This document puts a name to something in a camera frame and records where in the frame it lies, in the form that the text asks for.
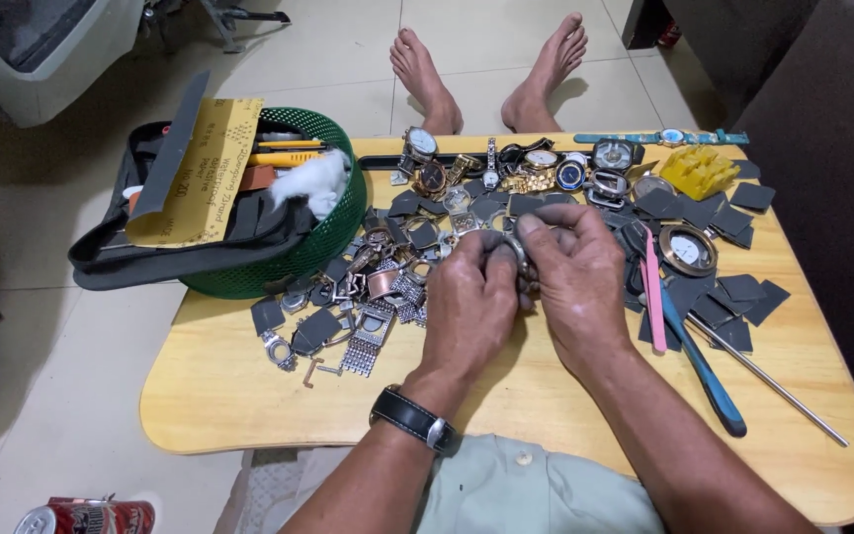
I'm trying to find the person's left hand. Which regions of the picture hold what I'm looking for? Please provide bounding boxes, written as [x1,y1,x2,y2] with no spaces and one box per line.
[418,228,524,396]

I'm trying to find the person's right hand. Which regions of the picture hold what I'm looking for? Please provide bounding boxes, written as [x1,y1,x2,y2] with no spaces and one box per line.
[512,203,637,372]

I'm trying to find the silver round watch case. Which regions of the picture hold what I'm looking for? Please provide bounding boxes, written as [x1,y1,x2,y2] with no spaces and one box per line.
[505,233,541,292]

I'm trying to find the small grey sandpaper piece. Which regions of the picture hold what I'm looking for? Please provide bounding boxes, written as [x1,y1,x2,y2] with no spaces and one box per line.
[451,227,523,257]

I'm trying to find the pink plastic tweezers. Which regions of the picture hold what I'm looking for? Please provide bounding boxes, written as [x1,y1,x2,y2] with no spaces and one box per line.
[639,225,669,354]

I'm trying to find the heap of metal watch parts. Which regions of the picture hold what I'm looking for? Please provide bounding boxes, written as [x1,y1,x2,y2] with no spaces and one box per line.
[259,189,517,380]

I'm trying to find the silver rectangular watch case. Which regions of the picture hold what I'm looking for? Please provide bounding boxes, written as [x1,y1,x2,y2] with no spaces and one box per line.
[586,168,633,210]

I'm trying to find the blue dial round watch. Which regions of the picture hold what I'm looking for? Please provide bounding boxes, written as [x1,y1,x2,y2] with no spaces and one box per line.
[554,157,589,193]

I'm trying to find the large bronze watch white dial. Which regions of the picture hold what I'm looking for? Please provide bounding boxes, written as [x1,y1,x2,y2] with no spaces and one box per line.
[657,223,719,279]

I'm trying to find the round grey dial watch case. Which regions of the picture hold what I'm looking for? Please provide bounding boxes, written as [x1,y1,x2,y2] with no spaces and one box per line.
[630,174,677,202]

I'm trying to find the rose gold watch brown dial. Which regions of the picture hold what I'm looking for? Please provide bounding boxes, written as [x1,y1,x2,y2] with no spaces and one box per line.
[411,159,449,201]

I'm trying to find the black square watch case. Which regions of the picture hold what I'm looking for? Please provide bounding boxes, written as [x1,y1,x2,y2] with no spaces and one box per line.
[591,137,646,174]

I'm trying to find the green plastic mesh basket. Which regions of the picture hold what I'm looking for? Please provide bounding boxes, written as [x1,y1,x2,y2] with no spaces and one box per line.
[178,107,369,301]

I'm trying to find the heap of dark sandpaper squares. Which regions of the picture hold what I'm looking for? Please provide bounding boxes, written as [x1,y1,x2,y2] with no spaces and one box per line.
[249,159,793,358]

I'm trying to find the yellow plastic watch holder block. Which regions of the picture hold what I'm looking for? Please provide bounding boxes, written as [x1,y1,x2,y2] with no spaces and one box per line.
[658,144,741,202]

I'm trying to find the silver watch white dial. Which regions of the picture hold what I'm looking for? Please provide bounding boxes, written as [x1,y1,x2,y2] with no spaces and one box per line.
[396,125,440,180]

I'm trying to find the white cloth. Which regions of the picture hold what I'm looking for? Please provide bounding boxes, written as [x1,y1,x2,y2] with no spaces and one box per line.
[269,147,353,222]

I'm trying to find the person's light green shirt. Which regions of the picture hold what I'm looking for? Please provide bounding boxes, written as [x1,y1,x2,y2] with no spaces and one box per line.
[411,433,667,534]

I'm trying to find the thin metal rod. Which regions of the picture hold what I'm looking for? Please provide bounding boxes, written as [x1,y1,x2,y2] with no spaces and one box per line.
[685,310,851,449]

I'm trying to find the person's right foot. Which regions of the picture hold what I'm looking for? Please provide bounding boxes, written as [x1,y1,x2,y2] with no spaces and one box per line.
[500,12,590,135]

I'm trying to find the person's foot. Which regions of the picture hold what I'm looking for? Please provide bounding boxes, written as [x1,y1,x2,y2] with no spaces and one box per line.
[389,27,464,136]
[500,12,590,135]

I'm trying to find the person's left foot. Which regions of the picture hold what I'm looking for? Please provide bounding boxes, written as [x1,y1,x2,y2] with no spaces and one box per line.
[389,27,464,136]

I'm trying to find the yellow utility knife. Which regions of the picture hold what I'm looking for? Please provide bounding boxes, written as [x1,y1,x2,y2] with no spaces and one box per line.
[247,150,326,169]

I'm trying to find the yellow black pen tool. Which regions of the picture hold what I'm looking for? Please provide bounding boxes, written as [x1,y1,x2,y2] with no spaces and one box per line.
[256,138,329,151]

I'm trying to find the white patterned floor mat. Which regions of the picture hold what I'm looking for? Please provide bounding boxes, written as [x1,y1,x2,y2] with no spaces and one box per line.
[213,448,357,534]

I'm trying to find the dark brown sofa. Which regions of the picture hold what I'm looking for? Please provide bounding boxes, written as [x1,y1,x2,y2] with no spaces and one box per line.
[731,0,854,534]

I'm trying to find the dark cabinet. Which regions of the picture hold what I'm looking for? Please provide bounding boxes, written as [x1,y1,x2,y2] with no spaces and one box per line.
[621,0,821,133]

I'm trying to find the yellow sandpaper sheet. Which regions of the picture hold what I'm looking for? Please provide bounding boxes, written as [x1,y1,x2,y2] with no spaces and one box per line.
[125,97,265,250]

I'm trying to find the black fabric tool bag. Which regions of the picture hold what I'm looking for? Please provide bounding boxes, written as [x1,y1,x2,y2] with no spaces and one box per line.
[67,121,318,292]

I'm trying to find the long grey sandpaper sheet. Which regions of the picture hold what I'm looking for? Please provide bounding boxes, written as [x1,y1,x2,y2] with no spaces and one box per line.
[129,70,212,223]

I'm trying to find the grey metal stand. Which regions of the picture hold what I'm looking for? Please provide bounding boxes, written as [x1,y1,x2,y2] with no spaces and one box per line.
[141,0,292,55]

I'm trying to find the red drink can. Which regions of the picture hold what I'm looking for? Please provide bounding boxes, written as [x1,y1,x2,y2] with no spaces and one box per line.
[12,496,157,534]

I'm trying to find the white machine body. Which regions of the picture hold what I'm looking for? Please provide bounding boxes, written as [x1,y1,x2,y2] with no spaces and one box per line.
[0,0,145,129]

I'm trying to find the gold bracelet watch white dial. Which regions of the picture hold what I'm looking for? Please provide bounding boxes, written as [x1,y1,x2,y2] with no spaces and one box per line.
[500,147,563,196]

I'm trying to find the black leather strap wristwatch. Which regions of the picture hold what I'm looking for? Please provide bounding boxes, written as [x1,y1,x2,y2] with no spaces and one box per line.
[369,384,460,455]

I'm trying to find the small silver bracelet watch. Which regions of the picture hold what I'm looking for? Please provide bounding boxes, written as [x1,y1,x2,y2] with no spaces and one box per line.
[481,136,503,193]

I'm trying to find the blue handled pliers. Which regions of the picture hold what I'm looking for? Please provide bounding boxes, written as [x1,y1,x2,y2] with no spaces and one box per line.
[618,221,749,439]

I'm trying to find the turquoise strap wristwatch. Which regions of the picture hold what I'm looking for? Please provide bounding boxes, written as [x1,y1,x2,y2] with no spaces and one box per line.
[573,128,751,148]

